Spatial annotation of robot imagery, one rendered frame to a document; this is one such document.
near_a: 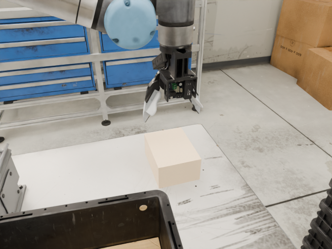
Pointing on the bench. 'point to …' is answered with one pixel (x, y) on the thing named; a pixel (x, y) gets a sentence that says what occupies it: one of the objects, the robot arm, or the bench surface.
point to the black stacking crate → (89, 228)
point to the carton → (172, 157)
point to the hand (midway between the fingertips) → (171, 116)
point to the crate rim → (79, 206)
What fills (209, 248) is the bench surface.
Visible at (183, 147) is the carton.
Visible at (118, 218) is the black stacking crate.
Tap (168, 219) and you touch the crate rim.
